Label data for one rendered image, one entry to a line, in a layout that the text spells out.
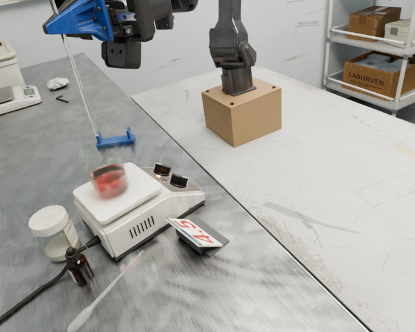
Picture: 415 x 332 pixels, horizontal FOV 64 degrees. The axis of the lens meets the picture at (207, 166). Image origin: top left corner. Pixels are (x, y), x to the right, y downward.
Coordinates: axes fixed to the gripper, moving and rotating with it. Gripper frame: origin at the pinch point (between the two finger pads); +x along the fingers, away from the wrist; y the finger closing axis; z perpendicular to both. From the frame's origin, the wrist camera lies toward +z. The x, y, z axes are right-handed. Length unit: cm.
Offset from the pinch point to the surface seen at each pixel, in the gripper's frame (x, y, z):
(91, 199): 5.2, 1.3, 26.4
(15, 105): -19, 80, 33
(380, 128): -52, -30, 34
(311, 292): -2.7, -33.5, 35.1
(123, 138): -20.5, 25.1, 33.6
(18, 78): -32, 101, 30
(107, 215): 6.4, -4.1, 26.4
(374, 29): -226, 12, 53
